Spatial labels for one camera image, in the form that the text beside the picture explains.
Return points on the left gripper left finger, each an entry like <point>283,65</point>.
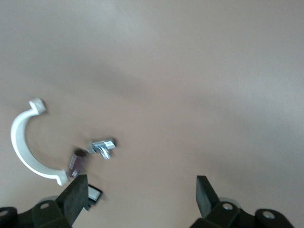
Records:
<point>73,199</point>

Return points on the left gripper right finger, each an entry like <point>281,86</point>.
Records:
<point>205,197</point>

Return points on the black button with white face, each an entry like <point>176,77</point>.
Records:
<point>94,193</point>

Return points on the small brown block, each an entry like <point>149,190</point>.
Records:
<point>76,164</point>

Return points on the silver metal bolt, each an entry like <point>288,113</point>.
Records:
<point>103,146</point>

